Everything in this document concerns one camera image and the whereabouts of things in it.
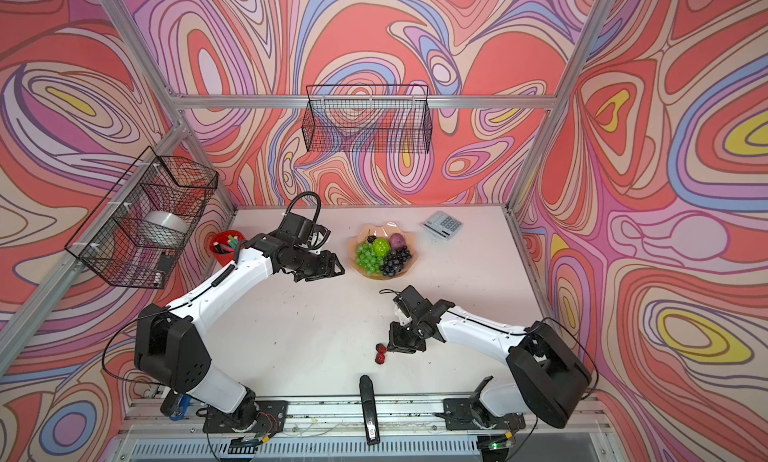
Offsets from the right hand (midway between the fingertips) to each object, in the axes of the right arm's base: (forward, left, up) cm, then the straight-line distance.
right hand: (393, 354), depth 81 cm
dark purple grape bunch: (+27, -2, +6) cm, 28 cm away
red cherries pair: (+1, +4, -1) cm, 4 cm away
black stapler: (-15, +6, +2) cm, 16 cm away
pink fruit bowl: (+42, +10, +4) cm, 43 cm away
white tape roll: (+25, +55, +31) cm, 68 cm away
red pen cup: (+33, +53, +10) cm, 63 cm away
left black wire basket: (+20, +59, +32) cm, 70 cm away
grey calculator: (+48, -21, 0) cm, 52 cm away
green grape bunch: (+29, +8, +5) cm, 31 cm away
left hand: (+19, +14, +14) cm, 28 cm away
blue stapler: (-10, +54, 0) cm, 55 cm away
